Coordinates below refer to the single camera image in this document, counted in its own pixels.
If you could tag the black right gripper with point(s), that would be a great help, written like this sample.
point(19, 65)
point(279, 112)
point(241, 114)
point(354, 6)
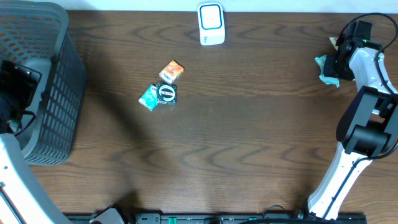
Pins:
point(330, 69)

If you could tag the teal snack packet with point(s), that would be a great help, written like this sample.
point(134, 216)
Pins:
point(326, 80)

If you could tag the yellow snack bag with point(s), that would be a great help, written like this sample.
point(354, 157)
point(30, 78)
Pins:
point(333, 42)

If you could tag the orange small box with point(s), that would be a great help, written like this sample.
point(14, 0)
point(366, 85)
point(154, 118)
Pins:
point(171, 72)

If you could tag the black round-logo packet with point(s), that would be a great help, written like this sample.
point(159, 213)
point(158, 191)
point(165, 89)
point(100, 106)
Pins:
point(166, 94)

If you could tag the teal small box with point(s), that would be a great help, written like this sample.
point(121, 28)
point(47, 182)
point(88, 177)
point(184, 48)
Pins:
point(149, 98)

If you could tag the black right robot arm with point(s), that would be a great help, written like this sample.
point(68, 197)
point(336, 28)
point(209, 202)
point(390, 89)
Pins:
point(367, 131)

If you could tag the white barcode scanner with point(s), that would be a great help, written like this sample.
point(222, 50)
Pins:
point(211, 23)

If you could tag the grey plastic mesh basket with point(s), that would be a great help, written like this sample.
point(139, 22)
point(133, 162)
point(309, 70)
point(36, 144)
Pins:
point(35, 35)

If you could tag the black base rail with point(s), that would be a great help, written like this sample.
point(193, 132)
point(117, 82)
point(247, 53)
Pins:
point(115, 214)

